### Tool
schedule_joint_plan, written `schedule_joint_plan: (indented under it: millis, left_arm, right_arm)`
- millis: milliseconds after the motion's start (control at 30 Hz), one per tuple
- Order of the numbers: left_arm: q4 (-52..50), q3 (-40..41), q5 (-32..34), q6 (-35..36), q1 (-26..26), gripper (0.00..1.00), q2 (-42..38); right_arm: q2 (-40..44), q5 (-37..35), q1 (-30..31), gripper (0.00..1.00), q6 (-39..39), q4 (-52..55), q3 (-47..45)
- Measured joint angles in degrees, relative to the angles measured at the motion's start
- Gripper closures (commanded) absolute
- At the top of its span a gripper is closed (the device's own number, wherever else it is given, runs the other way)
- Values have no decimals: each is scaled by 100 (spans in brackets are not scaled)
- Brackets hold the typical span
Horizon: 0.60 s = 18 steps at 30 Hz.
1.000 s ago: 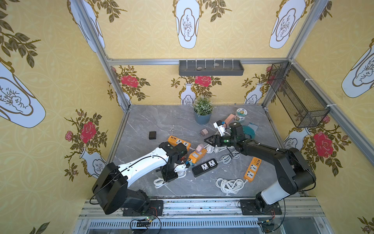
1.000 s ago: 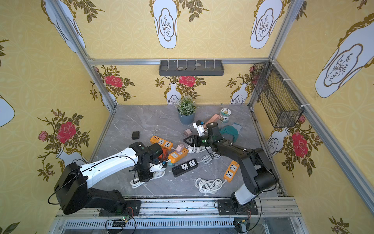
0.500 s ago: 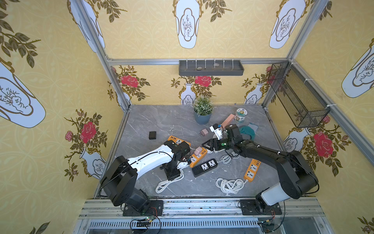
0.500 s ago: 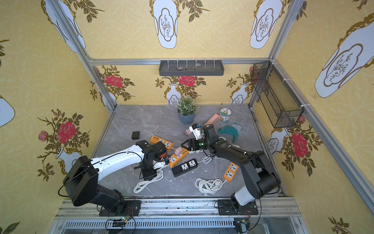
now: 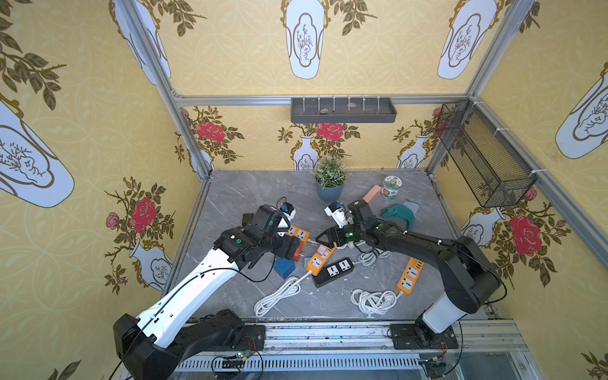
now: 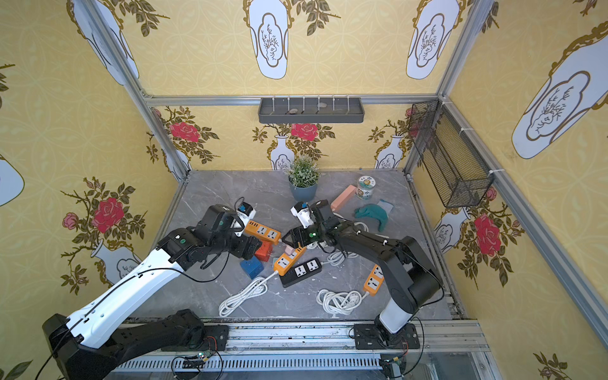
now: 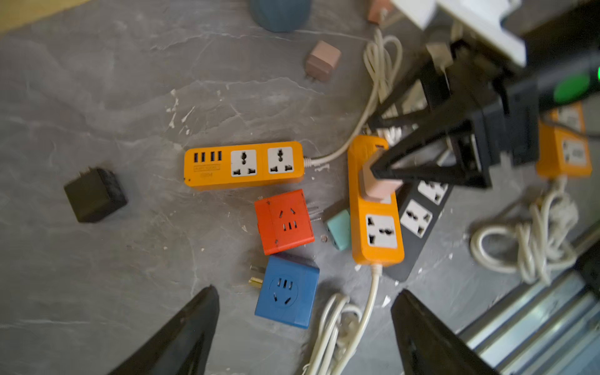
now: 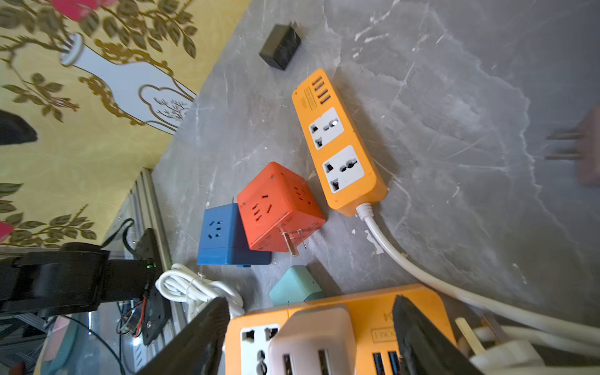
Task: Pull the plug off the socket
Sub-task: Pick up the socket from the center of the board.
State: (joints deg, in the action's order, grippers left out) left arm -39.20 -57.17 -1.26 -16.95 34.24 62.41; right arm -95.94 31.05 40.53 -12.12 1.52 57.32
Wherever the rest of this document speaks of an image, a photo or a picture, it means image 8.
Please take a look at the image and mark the pink usb charger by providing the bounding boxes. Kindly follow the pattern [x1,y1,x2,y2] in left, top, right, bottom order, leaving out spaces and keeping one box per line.
[545,106,599,188]
[267,306,357,374]

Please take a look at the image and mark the red cube adapter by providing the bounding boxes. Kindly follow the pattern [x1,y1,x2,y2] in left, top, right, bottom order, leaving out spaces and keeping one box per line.
[237,162,326,256]

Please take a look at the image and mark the teal small adapter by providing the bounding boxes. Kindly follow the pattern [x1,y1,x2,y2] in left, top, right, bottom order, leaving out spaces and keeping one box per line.
[269,266,325,306]

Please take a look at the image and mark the white cable right strip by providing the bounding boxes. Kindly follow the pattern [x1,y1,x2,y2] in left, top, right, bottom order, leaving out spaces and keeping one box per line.
[154,263,246,320]

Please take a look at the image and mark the black charger block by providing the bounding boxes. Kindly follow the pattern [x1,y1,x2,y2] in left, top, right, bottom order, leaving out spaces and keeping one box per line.
[259,23,302,70]

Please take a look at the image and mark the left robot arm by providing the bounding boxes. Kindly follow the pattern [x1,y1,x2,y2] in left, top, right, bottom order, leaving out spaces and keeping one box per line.
[1,242,156,318]

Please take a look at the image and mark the white coiled cable centre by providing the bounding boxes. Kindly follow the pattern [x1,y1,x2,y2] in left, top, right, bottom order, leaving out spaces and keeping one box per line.
[355,202,600,348]

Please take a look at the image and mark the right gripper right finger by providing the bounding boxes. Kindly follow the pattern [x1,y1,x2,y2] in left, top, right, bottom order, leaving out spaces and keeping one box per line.
[392,295,481,375]

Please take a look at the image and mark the blue cube adapter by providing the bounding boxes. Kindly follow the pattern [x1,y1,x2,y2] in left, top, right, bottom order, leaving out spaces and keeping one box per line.
[197,203,272,267]

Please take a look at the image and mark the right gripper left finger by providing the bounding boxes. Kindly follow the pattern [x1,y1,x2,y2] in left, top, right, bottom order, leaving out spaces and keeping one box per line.
[139,297,231,375]

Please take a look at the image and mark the orange power strip with adapters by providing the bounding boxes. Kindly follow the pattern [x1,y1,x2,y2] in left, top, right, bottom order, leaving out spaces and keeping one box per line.
[292,69,388,220]

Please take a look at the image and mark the white cable rear strip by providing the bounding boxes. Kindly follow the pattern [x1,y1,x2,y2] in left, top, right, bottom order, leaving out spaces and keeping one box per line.
[454,316,600,375]

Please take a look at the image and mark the white cable strip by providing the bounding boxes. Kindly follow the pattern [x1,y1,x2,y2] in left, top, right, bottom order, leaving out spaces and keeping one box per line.
[454,316,600,375]
[154,263,246,320]

